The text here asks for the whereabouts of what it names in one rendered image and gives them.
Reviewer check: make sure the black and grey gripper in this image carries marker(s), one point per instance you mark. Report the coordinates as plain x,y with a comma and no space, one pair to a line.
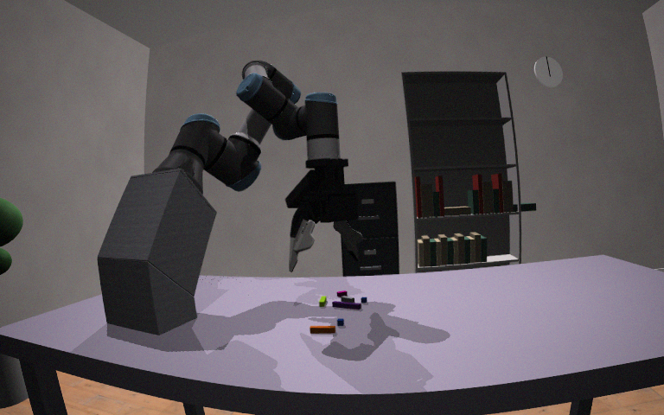
337,208

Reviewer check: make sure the orange rod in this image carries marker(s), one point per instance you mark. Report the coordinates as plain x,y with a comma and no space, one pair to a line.
322,329

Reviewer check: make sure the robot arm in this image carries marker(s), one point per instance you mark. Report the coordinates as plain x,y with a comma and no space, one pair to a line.
200,146

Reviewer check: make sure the purple rod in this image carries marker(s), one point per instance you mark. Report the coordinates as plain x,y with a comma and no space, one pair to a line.
353,306

